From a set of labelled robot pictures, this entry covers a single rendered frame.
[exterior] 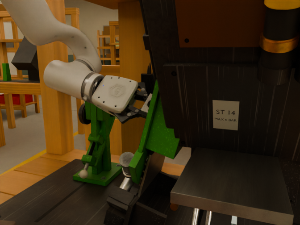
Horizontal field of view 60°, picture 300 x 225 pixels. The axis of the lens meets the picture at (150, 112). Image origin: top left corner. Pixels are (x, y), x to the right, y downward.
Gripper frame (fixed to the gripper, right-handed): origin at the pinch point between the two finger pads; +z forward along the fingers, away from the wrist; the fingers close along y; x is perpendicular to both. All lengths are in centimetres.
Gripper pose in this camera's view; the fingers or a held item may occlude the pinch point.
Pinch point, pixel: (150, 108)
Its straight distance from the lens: 67.0
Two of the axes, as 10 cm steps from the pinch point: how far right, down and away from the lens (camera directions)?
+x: 0.8, 5.0, 8.6
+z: 9.0, 3.3, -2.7
